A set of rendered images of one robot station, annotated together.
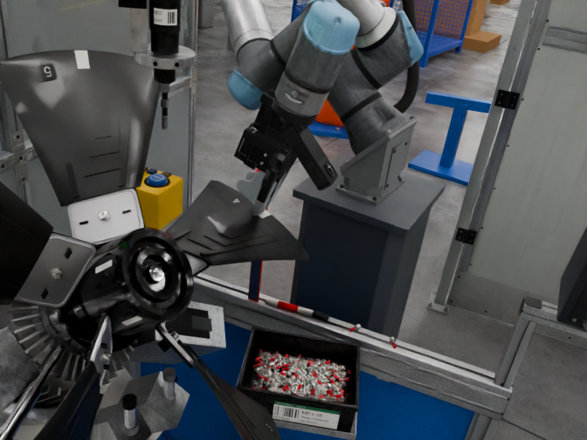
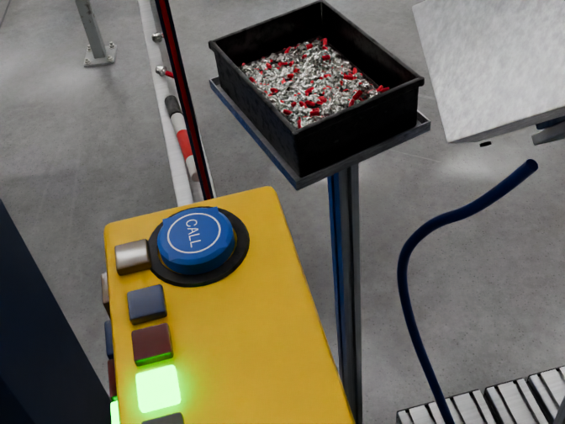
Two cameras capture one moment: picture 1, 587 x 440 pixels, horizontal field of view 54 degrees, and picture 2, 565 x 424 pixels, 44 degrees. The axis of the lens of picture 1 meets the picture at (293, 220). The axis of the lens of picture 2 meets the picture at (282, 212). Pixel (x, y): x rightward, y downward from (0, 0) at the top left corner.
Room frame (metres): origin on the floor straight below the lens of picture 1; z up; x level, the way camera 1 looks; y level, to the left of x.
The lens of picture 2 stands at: (1.17, 0.54, 1.35)
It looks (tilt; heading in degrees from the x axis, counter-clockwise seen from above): 46 degrees down; 243
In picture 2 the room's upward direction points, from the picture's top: 8 degrees counter-clockwise
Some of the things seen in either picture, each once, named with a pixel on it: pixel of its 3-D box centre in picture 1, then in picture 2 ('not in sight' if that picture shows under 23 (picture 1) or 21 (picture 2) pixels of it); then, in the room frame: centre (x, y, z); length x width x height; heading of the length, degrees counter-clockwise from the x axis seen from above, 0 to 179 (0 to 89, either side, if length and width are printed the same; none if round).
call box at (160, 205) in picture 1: (140, 196); (226, 367); (1.11, 0.34, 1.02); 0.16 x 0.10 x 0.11; 72
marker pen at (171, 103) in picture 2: (297, 309); (183, 135); (0.99, -0.03, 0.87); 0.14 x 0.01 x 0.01; 76
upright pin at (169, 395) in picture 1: (169, 386); not in sight; (0.64, 0.16, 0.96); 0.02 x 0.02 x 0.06
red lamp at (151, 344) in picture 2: not in sight; (152, 344); (1.15, 0.34, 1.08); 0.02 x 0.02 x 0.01; 72
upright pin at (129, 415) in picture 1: (130, 414); not in sight; (0.56, 0.19, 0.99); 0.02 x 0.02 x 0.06
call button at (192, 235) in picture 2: (157, 180); (196, 241); (1.10, 0.30, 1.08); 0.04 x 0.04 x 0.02
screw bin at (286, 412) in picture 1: (300, 378); (312, 82); (0.81, -0.05, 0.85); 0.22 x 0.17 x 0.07; 87
